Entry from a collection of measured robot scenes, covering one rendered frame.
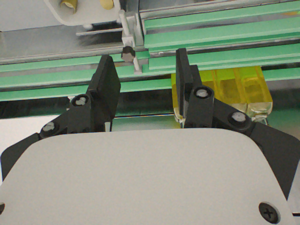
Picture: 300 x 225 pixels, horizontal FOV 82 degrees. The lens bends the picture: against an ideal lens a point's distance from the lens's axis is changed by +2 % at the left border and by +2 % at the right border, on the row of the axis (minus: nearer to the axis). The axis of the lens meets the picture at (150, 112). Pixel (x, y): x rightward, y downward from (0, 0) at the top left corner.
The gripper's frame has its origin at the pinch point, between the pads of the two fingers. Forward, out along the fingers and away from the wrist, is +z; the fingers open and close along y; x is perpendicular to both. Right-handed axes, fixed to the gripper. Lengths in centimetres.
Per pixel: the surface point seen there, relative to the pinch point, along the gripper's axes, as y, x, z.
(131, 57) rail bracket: -5.1, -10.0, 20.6
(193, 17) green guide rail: 8.5, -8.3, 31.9
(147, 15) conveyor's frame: -2.0, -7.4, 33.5
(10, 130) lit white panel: -56, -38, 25
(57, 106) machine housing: -43, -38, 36
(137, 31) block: -4.9, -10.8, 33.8
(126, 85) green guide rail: -11.0, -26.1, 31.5
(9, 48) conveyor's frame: -47, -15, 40
